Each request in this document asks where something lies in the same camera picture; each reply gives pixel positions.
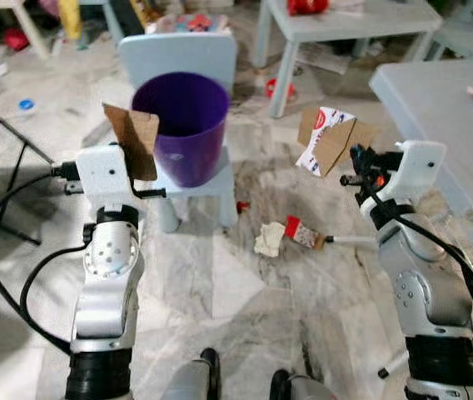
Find red white printed cardboard piece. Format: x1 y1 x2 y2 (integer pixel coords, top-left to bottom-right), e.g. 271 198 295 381
296 106 379 178

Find brown cardboard piece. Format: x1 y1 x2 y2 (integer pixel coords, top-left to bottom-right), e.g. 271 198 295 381
102 102 161 182

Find purple plastic rubbish bin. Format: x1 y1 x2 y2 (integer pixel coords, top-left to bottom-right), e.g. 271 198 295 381
131 72 231 189

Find brown red wrapper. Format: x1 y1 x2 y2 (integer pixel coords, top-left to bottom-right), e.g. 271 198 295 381
284 216 327 249

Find white folding table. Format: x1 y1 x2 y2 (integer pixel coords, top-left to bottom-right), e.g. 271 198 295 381
328 58 473 380

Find crumpled cream tissue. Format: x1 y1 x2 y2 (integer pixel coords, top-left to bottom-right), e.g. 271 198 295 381
254 222 287 258

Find loose paper sheets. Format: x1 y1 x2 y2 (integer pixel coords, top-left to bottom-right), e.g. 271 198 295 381
296 42 356 76

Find red plastic floor toy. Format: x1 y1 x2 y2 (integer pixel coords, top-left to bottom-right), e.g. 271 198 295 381
265 77 297 99

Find light blue child chair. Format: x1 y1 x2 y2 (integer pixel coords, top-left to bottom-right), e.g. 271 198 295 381
118 32 239 234
431 0 473 61

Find small white plastic table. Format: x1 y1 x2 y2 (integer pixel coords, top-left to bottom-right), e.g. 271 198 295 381
253 0 443 119

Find colourful printed box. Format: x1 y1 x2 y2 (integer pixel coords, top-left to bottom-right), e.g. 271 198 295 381
147 12 234 36

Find yellow plastic toy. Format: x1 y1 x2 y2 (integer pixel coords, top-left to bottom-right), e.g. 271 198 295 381
57 0 84 40

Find grey left robot leg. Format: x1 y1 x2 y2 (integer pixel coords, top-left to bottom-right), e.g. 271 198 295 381
160 348 222 400

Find grey robot leg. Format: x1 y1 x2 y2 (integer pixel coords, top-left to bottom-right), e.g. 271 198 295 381
160 348 222 400
270 369 337 400

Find white table with slanted legs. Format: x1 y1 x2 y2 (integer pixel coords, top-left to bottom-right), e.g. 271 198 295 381
0 0 54 61

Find small red bowl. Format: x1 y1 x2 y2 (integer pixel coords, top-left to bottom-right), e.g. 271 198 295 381
3 28 31 51

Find grey right robot leg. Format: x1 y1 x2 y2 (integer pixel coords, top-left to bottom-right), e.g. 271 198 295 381
270 369 337 400

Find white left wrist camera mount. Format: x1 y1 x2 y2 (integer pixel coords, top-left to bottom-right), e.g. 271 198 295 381
75 143 137 209

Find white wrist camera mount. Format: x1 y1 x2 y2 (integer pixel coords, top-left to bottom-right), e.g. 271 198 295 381
75 143 137 209
376 140 447 205

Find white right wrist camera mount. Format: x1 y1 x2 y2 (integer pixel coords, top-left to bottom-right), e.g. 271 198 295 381
376 140 447 205

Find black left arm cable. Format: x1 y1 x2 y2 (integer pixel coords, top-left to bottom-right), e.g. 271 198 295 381
0 162 96 355

